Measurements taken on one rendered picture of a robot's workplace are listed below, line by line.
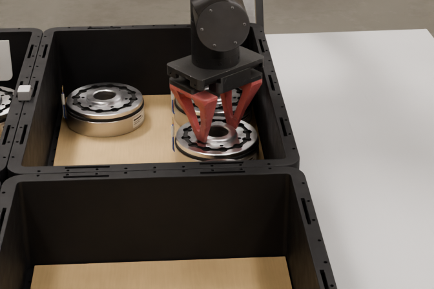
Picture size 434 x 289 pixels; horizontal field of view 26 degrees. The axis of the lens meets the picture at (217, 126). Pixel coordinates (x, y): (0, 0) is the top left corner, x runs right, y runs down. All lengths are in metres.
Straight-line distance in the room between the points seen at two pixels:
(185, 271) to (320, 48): 0.93
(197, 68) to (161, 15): 2.87
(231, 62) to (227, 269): 0.25
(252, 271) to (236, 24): 0.26
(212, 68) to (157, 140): 0.17
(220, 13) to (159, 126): 0.30
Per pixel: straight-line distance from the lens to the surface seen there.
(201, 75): 1.08
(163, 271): 0.97
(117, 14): 3.99
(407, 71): 1.75
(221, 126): 1.17
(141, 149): 1.19
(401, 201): 1.35
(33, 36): 1.29
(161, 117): 1.27
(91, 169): 0.96
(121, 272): 0.98
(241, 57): 1.12
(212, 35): 1.00
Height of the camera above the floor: 1.41
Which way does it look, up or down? 28 degrees down
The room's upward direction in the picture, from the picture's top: straight up
